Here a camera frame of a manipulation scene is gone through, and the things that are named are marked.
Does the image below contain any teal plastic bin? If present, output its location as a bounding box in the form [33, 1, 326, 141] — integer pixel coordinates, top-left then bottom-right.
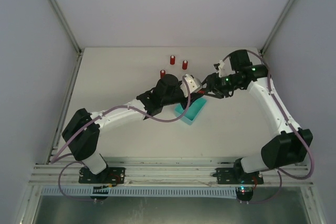
[180, 98, 207, 125]

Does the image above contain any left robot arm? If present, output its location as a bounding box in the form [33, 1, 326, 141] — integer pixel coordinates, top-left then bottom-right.
[62, 74, 202, 175]

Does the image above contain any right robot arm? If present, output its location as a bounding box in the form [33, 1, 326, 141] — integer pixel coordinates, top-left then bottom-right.
[199, 49, 314, 180]

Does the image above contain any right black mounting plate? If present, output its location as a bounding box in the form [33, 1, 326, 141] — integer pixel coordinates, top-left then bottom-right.
[212, 167, 264, 185]

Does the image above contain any black mounting plate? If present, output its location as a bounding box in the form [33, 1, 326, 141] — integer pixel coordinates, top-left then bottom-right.
[78, 167, 125, 185]
[212, 167, 264, 185]

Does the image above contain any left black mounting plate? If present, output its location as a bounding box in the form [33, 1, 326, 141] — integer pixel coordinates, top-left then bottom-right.
[78, 167, 125, 185]

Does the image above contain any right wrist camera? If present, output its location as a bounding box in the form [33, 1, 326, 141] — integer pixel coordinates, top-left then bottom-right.
[214, 60, 227, 78]

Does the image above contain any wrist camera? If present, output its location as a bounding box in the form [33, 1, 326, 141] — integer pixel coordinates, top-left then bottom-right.
[180, 74, 202, 98]
[214, 60, 227, 78]

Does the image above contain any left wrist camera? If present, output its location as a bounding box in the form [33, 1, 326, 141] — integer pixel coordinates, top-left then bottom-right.
[180, 74, 202, 98]

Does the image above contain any slotted cable duct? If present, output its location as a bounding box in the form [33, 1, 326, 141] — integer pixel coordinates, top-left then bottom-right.
[41, 186, 236, 199]

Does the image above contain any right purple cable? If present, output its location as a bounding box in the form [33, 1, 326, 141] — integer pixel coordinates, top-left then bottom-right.
[223, 50, 315, 205]

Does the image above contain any right aluminium corner post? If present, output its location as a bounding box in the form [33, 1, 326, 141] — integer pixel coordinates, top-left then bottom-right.
[259, 0, 296, 55]

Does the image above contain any aluminium corner post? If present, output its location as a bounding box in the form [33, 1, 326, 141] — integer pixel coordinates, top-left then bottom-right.
[259, 0, 296, 55]
[47, 0, 82, 55]

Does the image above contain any left aluminium corner post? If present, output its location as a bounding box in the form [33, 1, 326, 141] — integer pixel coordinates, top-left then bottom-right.
[47, 0, 82, 55]

